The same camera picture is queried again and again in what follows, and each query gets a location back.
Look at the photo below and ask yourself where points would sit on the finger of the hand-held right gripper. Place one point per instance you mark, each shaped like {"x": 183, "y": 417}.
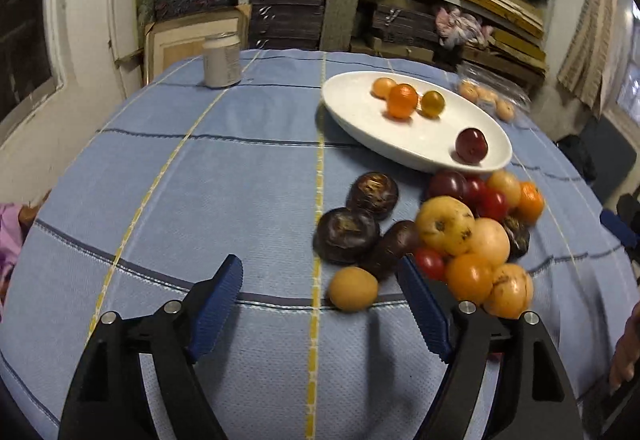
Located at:
{"x": 620, "y": 226}

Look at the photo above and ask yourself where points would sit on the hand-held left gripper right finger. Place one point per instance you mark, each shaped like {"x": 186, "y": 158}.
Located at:
{"x": 425, "y": 315}

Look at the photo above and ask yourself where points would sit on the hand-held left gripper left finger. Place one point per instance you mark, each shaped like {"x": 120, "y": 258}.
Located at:
{"x": 217, "y": 310}

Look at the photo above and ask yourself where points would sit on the red cherry tomato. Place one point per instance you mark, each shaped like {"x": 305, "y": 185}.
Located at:
{"x": 493, "y": 205}
{"x": 430, "y": 262}
{"x": 474, "y": 187}

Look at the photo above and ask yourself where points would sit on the smooth orange tomato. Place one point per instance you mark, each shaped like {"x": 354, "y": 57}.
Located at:
{"x": 469, "y": 276}

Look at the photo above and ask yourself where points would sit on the dark purple water chestnut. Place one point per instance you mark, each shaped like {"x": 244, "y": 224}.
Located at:
{"x": 518, "y": 236}
{"x": 346, "y": 235}
{"x": 392, "y": 247}
{"x": 372, "y": 194}

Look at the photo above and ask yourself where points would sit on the small brown longan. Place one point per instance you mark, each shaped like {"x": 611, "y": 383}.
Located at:
{"x": 352, "y": 288}

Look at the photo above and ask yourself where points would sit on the orange mandarin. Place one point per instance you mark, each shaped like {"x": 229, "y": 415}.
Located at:
{"x": 530, "y": 202}
{"x": 402, "y": 101}

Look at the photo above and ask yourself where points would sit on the white ceramic plate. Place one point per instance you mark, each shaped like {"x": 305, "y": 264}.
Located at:
{"x": 380, "y": 130}

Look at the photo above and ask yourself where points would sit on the cluster of small pale fruits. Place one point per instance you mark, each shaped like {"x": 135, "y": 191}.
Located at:
{"x": 487, "y": 98}

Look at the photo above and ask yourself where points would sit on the person's right hand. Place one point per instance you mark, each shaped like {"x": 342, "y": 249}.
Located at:
{"x": 626, "y": 355}

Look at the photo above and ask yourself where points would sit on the blue-grey chair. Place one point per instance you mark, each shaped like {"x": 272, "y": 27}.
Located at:
{"x": 612, "y": 155}

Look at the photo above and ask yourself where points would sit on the black jacket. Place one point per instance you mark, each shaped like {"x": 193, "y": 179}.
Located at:
{"x": 580, "y": 155}

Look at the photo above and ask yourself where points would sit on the blue striped tablecloth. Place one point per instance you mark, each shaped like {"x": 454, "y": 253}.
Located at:
{"x": 200, "y": 195}

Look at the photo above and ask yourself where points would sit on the bright frosted window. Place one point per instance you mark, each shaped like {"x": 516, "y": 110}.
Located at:
{"x": 629, "y": 85}

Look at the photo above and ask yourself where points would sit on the beige checkered curtain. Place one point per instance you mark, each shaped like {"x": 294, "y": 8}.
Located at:
{"x": 590, "y": 35}

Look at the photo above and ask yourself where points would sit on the brown object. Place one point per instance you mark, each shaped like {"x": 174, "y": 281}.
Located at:
{"x": 32, "y": 215}

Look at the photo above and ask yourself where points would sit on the clear plastic clamshell box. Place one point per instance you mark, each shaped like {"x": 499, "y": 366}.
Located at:
{"x": 475, "y": 73}

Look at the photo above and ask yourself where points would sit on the yellow-green cherry tomato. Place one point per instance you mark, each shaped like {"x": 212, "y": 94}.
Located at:
{"x": 432, "y": 103}

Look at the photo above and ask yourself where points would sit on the white drink can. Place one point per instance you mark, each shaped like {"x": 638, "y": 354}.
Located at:
{"x": 221, "y": 60}

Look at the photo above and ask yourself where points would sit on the pink floral crumpled cloth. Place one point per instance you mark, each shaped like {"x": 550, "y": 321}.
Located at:
{"x": 457, "y": 28}

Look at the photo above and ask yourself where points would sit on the cardboard box with framed panel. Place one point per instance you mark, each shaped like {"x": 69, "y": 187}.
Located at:
{"x": 185, "y": 48}

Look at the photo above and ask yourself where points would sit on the stack of dark brown boxes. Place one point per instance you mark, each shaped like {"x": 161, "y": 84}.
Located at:
{"x": 400, "y": 25}

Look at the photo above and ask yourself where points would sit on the stack of dark flat boxes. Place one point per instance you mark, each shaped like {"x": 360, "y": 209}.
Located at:
{"x": 285, "y": 20}

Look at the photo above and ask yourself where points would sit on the upright grey patterned box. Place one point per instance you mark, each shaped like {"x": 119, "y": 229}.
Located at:
{"x": 340, "y": 20}

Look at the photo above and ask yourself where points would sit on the white leaning board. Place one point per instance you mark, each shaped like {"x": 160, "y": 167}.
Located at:
{"x": 117, "y": 5}

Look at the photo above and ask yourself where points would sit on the dark glass window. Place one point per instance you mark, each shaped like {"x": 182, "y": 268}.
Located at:
{"x": 25, "y": 35}

